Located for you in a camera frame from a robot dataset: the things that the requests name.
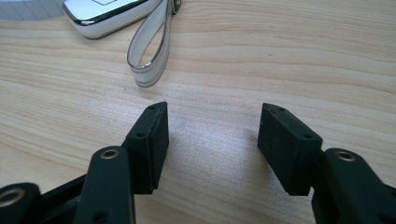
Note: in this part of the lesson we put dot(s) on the white power bank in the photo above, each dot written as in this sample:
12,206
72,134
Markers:
102,14

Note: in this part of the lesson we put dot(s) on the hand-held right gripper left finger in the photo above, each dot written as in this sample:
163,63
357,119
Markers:
148,149

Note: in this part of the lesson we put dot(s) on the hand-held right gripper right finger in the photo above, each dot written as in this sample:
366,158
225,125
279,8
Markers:
286,149

